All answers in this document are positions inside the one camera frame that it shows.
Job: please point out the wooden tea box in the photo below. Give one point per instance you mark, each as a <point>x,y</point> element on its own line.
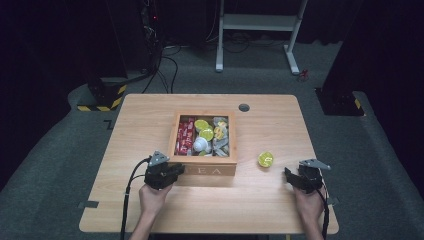
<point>213,165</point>

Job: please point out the person's left hand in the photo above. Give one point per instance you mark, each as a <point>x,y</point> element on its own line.
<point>152,200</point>

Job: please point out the white cup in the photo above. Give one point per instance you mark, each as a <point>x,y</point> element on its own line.
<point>200,144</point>

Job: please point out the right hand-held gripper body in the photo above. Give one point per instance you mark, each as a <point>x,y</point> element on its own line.
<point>310,178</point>

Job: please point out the white metal stand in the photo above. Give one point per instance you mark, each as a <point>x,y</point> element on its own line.
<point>260,22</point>

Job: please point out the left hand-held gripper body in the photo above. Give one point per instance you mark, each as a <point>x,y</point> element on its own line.
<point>159,175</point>

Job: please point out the pile of red packets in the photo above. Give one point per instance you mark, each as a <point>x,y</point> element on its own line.
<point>185,136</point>

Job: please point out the black yellow striped stand base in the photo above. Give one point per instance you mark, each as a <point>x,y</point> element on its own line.
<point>106,96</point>

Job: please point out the pile of grey packets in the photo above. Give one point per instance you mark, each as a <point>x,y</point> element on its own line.
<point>222,143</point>

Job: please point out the small red floor object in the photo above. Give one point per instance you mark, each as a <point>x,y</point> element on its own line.
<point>302,76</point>

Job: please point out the grey tape piece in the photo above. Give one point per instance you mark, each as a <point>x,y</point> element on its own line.
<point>333,200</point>
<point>88,204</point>

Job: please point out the person's right hand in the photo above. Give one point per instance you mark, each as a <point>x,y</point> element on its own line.
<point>309,205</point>

